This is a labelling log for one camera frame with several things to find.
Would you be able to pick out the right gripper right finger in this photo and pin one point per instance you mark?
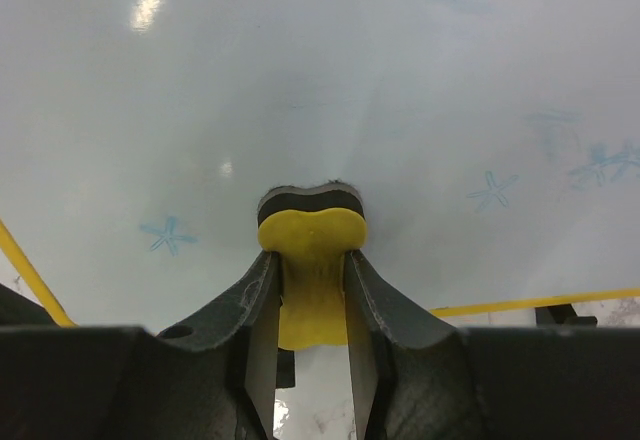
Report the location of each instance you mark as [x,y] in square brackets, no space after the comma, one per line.
[403,360]

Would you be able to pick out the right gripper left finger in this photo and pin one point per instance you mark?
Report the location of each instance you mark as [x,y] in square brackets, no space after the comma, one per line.
[234,340]

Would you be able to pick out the yellow black eraser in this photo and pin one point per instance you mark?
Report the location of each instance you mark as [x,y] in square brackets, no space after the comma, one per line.
[312,229]

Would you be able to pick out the yellow framed whiteboard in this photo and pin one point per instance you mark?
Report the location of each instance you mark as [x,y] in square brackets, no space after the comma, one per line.
[495,143]

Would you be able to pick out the black board clip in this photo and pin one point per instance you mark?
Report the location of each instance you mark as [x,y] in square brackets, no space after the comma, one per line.
[562,314]

